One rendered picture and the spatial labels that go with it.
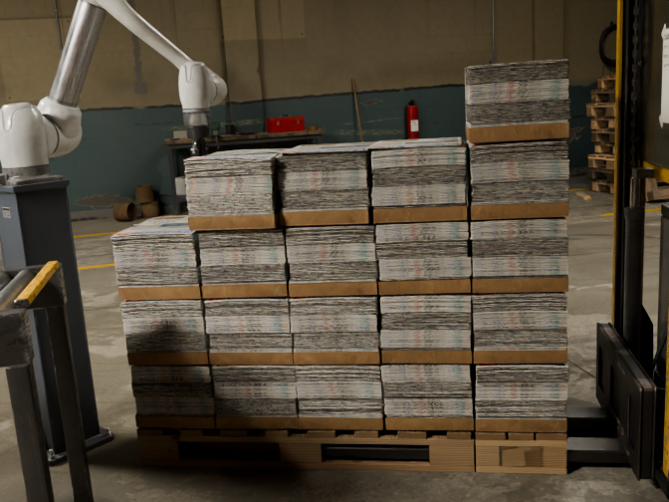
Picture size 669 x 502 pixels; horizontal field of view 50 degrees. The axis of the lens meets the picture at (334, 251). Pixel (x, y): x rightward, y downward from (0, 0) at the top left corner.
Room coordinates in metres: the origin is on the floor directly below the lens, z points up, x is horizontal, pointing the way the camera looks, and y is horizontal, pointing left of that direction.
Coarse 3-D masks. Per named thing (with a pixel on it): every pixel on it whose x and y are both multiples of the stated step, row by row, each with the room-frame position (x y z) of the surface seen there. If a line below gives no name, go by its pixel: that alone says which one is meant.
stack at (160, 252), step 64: (128, 256) 2.32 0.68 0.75; (192, 256) 2.29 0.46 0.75; (256, 256) 2.26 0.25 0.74; (320, 256) 2.22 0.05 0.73; (384, 256) 2.19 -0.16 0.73; (448, 256) 2.16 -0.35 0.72; (128, 320) 2.32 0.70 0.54; (192, 320) 2.29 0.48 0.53; (256, 320) 2.25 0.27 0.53; (320, 320) 2.22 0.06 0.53; (384, 320) 2.19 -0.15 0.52; (448, 320) 2.16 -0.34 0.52; (192, 384) 2.30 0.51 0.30; (256, 384) 2.26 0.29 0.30; (320, 384) 2.22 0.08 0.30; (384, 384) 2.19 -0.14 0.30; (448, 384) 2.15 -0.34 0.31; (256, 448) 2.40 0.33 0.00; (320, 448) 2.22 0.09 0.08; (448, 448) 2.15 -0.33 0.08
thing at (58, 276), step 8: (8, 272) 1.99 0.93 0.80; (16, 272) 1.99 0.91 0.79; (56, 272) 2.01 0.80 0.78; (56, 280) 2.01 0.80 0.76; (48, 288) 2.01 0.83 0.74; (56, 288) 2.01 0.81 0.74; (64, 288) 2.05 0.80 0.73; (40, 296) 2.00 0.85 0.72; (48, 296) 2.01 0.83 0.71; (56, 296) 2.01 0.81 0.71; (64, 296) 2.03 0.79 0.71; (32, 304) 2.00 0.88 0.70; (40, 304) 2.00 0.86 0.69; (48, 304) 2.01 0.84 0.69; (56, 304) 2.01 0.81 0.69; (64, 304) 2.02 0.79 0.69
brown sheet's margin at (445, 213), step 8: (400, 208) 2.17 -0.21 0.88; (408, 208) 2.17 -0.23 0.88; (416, 208) 2.16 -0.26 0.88; (424, 208) 2.16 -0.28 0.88; (432, 208) 2.16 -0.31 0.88; (440, 208) 2.15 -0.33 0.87; (448, 208) 2.15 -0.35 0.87; (456, 208) 2.14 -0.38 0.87; (464, 208) 2.14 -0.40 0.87; (376, 216) 2.19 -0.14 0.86; (384, 216) 2.18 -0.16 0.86; (392, 216) 2.18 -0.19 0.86; (400, 216) 2.17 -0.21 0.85; (408, 216) 2.17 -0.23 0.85; (416, 216) 2.16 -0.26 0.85; (424, 216) 2.16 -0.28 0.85; (432, 216) 2.16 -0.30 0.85; (440, 216) 2.15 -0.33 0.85; (448, 216) 2.15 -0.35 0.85; (456, 216) 2.15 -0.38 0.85; (464, 216) 2.14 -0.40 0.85
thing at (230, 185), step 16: (192, 160) 2.26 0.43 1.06; (208, 160) 2.25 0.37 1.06; (224, 160) 2.24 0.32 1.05; (240, 160) 2.23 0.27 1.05; (256, 160) 2.22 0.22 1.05; (272, 160) 2.24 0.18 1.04; (192, 176) 2.26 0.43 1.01; (208, 176) 2.26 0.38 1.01; (224, 176) 2.26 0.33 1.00; (240, 176) 2.23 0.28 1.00; (256, 176) 2.22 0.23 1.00; (272, 176) 2.23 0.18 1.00; (192, 192) 2.27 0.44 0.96; (208, 192) 2.25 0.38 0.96; (224, 192) 2.25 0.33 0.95; (240, 192) 2.24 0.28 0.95; (256, 192) 2.23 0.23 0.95; (272, 192) 2.22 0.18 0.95; (192, 208) 2.27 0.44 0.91; (208, 208) 2.26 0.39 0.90; (224, 208) 2.25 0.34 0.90; (240, 208) 2.24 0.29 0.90; (256, 208) 2.23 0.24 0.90; (272, 208) 2.22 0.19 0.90
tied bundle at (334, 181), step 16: (288, 160) 2.24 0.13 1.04; (304, 160) 2.23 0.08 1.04; (320, 160) 2.22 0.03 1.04; (336, 160) 2.21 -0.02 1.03; (352, 160) 2.20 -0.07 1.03; (368, 160) 2.26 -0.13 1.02; (288, 176) 2.24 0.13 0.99; (304, 176) 2.23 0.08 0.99; (320, 176) 2.23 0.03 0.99; (336, 176) 2.21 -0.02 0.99; (352, 176) 2.20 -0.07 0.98; (368, 176) 2.26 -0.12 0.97; (288, 192) 2.24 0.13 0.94; (304, 192) 2.23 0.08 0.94; (320, 192) 2.22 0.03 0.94; (336, 192) 2.21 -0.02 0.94; (352, 192) 2.20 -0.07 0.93; (368, 192) 2.19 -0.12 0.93; (288, 208) 2.24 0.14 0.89; (304, 208) 2.23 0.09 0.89; (320, 208) 2.22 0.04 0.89; (336, 208) 2.21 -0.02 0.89; (352, 208) 2.20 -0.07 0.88; (368, 208) 2.22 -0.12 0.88; (336, 224) 2.23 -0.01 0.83
